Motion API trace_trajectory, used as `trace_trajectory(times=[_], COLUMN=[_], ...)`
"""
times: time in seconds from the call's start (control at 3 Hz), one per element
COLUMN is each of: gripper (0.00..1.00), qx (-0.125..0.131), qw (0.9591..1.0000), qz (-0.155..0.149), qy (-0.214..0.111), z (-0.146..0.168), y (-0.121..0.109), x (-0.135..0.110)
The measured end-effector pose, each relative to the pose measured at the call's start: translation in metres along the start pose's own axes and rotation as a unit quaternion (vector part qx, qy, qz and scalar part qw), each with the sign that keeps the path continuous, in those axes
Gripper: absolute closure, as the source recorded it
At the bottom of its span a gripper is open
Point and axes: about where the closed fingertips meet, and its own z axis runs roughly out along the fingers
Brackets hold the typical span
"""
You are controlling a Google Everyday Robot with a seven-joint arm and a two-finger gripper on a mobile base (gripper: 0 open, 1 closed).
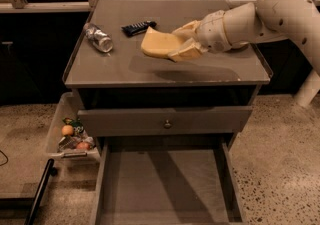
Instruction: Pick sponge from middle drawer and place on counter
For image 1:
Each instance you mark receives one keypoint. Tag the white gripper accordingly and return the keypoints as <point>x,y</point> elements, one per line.
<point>212,33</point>

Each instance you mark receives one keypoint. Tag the yellow sponge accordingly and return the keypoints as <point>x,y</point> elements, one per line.
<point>158,45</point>

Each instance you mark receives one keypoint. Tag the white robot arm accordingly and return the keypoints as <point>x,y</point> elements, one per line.
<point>258,22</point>

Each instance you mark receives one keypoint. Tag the grey top drawer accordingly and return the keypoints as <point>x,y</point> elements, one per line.
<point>164,121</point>

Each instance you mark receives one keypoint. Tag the grey drawer cabinet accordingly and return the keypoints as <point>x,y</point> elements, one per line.
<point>128,79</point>

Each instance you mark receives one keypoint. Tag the open grey middle drawer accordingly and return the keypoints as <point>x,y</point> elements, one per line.
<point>179,180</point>

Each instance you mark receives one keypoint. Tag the white paper bowl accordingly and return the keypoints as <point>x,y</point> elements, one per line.
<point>239,46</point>

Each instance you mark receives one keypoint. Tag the dark blue snack bar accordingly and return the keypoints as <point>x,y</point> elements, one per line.
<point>137,28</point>

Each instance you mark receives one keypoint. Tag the clear plastic water bottle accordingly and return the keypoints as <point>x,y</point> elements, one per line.
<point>98,38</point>

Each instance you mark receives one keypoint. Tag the green snack bag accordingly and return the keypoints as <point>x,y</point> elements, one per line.
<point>76,124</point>

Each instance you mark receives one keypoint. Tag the red apple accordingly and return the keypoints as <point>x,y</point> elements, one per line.
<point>83,146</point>

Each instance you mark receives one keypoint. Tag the orange fruit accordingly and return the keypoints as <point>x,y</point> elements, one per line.
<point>67,130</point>

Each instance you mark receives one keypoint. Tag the clear plastic bin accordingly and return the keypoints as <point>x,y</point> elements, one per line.
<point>67,108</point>

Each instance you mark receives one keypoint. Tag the silver foil packet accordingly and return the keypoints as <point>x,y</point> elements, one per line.
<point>67,142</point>

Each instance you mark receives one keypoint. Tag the black bar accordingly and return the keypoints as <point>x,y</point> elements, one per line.
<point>49,171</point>

